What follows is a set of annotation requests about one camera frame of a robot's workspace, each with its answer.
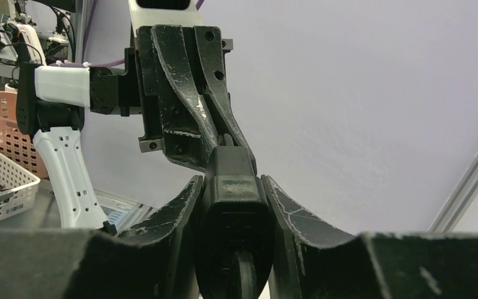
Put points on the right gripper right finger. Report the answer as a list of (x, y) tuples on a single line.
[(314, 259)]

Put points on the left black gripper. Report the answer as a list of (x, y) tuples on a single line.
[(175, 78)]

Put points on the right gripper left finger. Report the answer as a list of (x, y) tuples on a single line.
[(152, 259)]

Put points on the black padlock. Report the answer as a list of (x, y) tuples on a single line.
[(235, 230)]

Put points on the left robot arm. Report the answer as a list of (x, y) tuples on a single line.
[(50, 109)]

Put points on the white plastic basket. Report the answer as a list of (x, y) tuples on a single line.
[(0, 190)]

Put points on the pink plastic basket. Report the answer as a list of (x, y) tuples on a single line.
[(15, 145)]

